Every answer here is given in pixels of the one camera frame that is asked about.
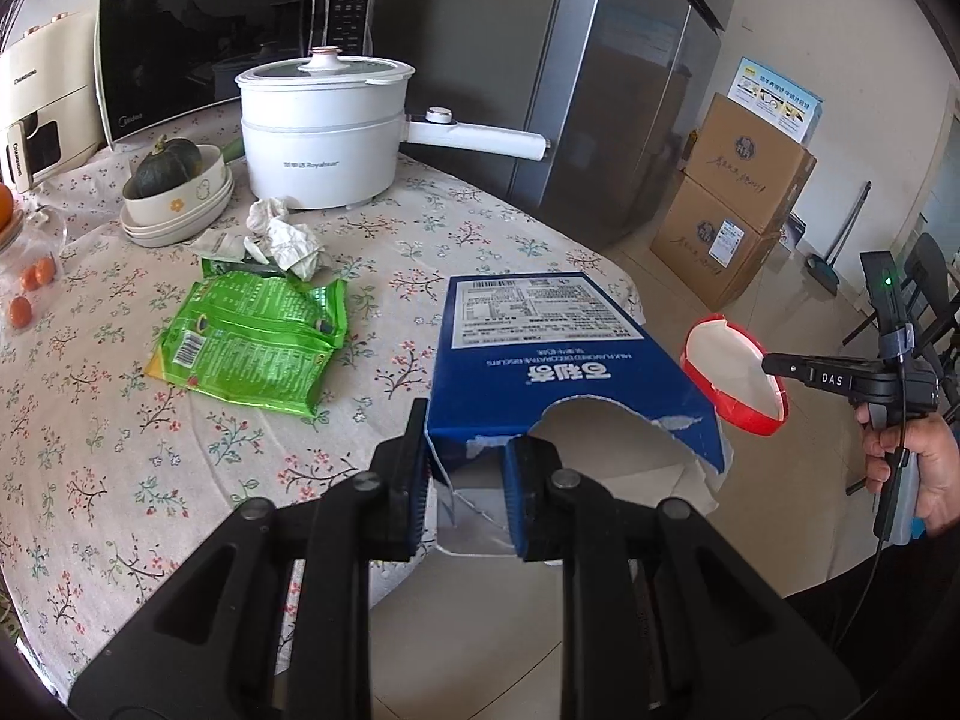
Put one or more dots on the black microwave oven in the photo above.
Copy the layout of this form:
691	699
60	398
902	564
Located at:
157	60

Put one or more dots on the dark green pumpkin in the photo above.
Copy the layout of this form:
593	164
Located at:
170	163

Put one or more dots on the grey refrigerator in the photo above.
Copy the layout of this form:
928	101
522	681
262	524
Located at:
615	85

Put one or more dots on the floral tablecloth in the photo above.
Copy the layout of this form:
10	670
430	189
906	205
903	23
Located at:
149	396

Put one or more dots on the green snack bag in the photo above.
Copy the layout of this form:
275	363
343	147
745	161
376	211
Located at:
254	341

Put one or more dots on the large orange fruit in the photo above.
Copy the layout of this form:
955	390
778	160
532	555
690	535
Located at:
7	207

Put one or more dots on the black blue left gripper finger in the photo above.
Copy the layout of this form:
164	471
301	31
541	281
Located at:
270	616

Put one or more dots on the white air fryer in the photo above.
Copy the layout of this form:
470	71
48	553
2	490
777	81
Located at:
50	114

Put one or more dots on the lower cardboard box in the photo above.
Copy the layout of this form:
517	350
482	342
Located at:
708	246

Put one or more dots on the blue white printed box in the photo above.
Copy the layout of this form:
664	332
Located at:
781	103

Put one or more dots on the glass teapot with wooden lid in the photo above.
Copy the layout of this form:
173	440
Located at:
33	233

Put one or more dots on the white electric cooking pot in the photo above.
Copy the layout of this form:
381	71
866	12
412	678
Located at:
324	131

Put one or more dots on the cardboard box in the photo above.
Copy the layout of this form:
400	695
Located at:
708	246
749	165

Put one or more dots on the small orange tangerine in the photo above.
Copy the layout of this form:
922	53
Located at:
19	313

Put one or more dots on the broom and dustpan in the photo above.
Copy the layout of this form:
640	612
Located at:
823	267

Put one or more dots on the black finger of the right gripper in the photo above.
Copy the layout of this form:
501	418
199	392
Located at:
825	373

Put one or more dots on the black folding chair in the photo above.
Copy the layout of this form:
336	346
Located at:
933	310

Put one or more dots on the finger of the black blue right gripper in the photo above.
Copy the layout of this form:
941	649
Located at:
662	618

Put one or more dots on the blue biscuit box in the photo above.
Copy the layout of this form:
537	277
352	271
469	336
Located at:
554	356

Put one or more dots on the upper cardboard box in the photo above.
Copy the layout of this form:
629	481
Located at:
749	165

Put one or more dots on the person's right hand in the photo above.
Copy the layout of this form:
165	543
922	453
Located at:
931	438

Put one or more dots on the white tissue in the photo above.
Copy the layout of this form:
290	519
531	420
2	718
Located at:
269	246

